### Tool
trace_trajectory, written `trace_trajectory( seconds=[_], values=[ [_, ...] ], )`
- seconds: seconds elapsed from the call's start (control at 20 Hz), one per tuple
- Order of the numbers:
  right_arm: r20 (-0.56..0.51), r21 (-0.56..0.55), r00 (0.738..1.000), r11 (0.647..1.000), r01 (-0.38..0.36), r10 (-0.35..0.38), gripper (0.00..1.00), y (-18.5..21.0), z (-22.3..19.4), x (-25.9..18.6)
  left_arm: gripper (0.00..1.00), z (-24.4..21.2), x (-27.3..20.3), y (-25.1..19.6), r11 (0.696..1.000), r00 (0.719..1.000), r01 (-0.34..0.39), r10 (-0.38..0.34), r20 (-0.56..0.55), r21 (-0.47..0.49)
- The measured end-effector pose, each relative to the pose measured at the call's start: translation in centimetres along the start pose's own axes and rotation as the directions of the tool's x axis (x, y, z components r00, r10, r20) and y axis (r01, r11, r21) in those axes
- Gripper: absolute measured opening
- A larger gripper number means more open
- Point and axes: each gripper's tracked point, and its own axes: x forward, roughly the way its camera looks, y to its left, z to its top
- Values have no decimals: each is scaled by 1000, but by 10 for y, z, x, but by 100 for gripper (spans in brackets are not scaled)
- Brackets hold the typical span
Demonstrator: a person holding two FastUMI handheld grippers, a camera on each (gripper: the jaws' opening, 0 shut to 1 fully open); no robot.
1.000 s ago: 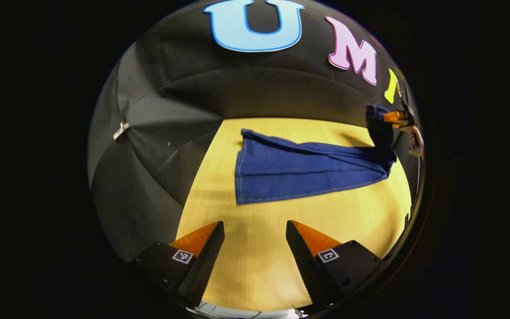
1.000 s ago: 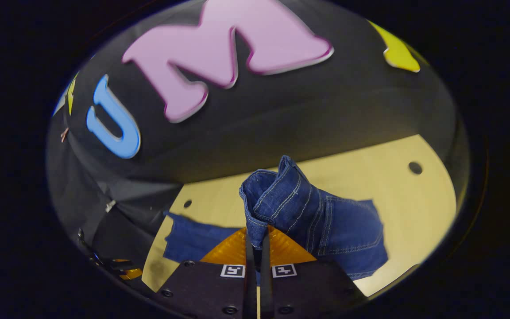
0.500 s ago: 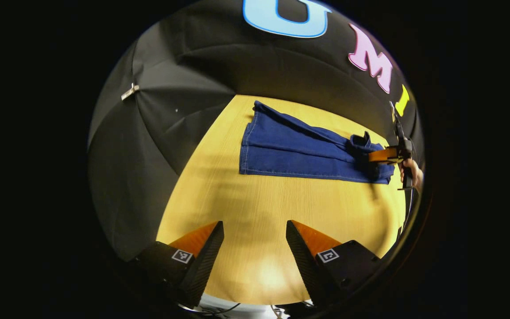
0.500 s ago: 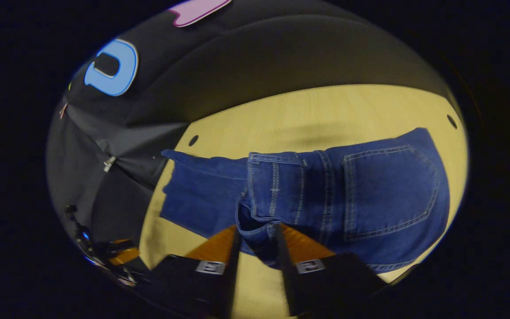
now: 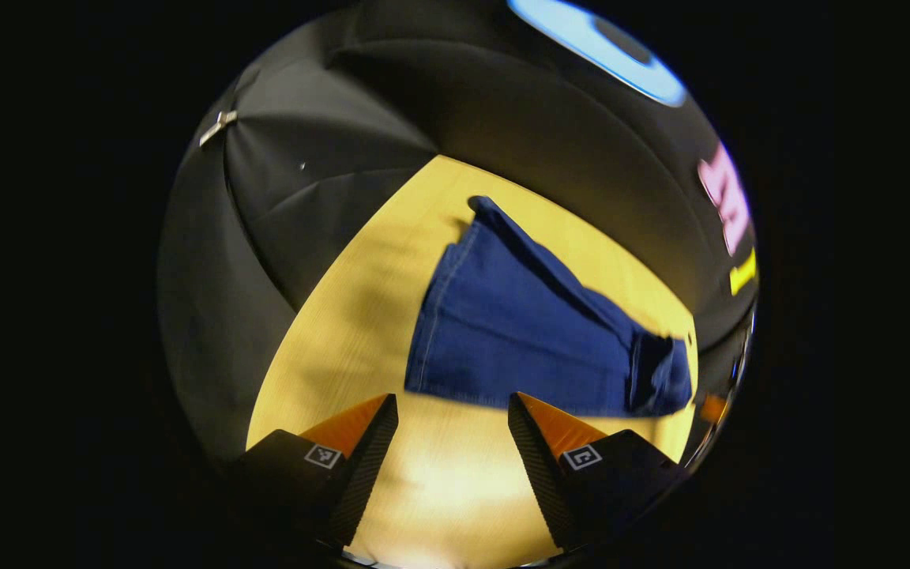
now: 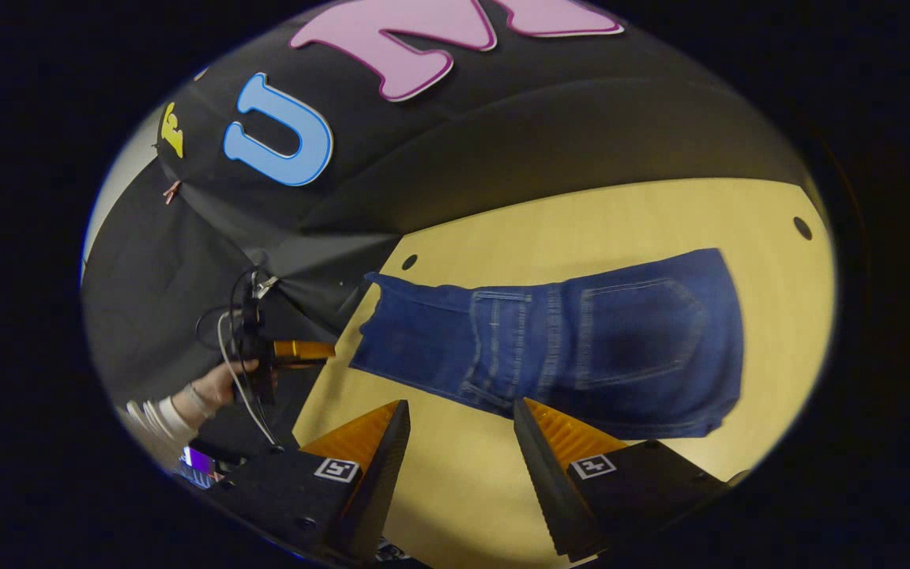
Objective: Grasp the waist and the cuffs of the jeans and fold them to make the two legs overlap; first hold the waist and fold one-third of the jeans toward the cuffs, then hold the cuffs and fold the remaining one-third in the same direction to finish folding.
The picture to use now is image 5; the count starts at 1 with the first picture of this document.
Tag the blue denim jeans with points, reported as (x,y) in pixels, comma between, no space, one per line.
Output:
(518,332)

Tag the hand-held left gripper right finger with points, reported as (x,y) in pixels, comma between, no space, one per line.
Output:
(538,466)

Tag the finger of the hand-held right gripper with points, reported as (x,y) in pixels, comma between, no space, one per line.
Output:
(712,408)

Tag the silver cloth clip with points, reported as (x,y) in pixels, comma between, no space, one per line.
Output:
(218,126)

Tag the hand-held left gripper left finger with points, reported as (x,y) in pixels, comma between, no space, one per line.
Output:
(364,474)

